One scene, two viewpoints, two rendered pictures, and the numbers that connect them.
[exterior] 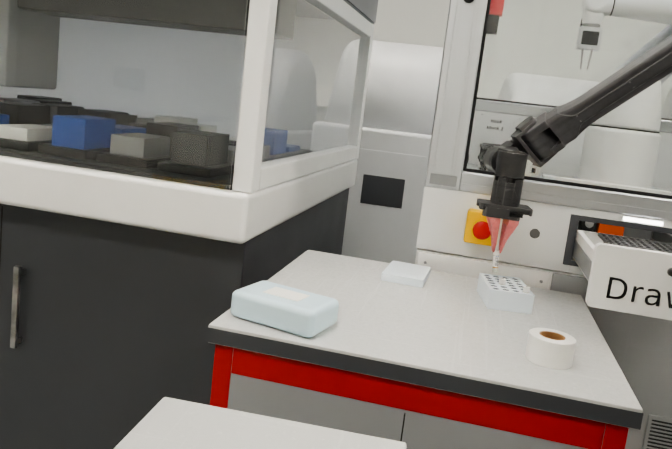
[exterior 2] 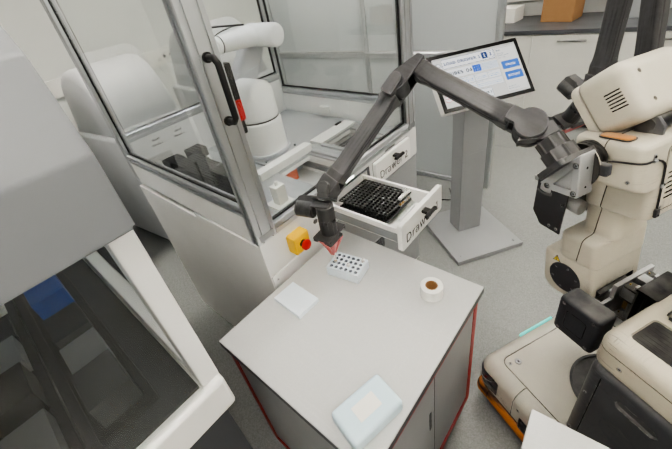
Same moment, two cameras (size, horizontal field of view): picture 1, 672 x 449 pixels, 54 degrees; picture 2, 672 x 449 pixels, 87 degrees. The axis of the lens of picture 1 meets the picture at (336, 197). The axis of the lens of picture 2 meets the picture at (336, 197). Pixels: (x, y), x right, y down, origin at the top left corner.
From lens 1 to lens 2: 1.02 m
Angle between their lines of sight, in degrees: 57
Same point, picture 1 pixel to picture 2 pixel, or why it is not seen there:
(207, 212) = (201, 418)
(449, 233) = (282, 256)
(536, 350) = (436, 297)
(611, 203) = not seen: hidden behind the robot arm
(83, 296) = not seen: outside the picture
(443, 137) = (256, 214)
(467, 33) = (239, 145)
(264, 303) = (376, 427)
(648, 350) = not seen: hidden behind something
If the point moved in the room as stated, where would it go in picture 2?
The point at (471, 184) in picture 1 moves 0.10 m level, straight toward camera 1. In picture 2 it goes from (280, 224) to (301, 234)
